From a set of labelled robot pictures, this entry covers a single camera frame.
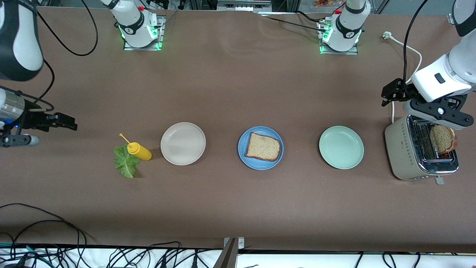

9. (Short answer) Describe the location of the metal table edge bracket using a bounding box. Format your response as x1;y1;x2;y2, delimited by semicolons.
214;237;245;268

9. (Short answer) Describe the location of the metal frame block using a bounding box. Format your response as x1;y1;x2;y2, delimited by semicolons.
217;0;272;12

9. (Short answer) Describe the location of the black cable to arm base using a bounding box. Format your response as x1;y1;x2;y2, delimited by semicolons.
260;10;328;33

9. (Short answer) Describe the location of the teal cable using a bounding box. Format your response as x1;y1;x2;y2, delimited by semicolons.
0;243;49;267

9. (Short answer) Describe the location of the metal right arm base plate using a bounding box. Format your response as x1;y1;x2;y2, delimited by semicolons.
123;16;166;51

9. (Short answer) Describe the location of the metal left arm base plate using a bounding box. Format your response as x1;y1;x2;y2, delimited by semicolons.
318;19;359;55

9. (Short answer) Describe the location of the long black looping cable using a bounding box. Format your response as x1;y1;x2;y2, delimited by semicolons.
0;203;98;243
7;220;88;268

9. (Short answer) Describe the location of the pale green plate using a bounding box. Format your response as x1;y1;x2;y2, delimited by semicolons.
319;125;364;170

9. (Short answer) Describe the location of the beige plate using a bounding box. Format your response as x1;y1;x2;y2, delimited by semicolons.
160;122;206;166

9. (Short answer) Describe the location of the beige and chrome toaster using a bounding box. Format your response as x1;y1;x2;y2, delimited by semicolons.
384;111;459;185

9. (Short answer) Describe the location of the brown bread slice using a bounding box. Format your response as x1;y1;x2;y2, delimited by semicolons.
244;132;281;162
430;124;458;155

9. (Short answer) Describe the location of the green lettuce leaf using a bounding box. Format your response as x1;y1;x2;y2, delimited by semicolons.
113;144;141;179

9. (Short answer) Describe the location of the blue plate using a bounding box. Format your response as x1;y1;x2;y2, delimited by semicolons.
238;126;284;171

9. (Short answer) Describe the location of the yellow squeeze bottle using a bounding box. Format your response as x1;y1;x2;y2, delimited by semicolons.
119;133;152;161

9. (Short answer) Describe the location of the white toaster power cord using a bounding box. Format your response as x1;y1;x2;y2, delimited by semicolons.
382;31;423;124

